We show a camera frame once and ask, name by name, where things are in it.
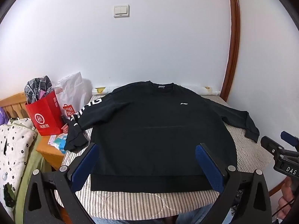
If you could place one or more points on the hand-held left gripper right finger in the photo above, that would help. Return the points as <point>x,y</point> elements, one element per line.
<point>210,165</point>

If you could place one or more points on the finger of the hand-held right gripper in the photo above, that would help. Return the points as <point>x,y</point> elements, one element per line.
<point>272,145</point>
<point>289,138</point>

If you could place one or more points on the person's right hand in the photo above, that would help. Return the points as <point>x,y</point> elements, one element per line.
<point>286,191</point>

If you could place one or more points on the brown wooden door frame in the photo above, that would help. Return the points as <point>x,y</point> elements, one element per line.
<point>233,51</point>

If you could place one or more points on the white floral quilt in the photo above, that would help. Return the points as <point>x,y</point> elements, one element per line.
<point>14,144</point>

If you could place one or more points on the green bed sheet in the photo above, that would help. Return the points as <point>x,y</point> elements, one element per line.
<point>25,172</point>

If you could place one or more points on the grey plaid cloth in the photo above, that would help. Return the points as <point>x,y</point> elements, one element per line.
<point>35,88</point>

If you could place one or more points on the wooden headboard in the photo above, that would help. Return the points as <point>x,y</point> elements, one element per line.
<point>14,102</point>

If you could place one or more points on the black sweatshirt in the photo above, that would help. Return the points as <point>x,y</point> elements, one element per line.
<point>151,126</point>

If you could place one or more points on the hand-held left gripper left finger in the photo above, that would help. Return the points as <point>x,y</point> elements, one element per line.
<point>84,162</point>

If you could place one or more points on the white duck print roll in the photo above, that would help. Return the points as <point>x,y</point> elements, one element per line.
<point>100,90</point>

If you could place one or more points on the wooden nightstand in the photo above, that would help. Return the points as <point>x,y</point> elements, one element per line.
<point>46,152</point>

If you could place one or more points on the white plastic shopping bag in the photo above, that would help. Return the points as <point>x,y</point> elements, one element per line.
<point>70,91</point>

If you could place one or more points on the grey striped mattress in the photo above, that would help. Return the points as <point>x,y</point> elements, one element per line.
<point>247,149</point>

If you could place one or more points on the red paper bag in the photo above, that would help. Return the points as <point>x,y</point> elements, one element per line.
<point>44,117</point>

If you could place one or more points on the purple cloth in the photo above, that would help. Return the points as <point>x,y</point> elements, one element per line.
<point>2,115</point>

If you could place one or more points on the white wall switch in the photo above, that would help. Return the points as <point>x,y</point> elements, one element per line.
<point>121,11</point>

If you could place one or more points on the blue tissue packet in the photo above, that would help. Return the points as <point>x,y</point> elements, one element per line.
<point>61,143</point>

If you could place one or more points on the white pink paper card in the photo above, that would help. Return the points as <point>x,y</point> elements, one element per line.
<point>51,140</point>

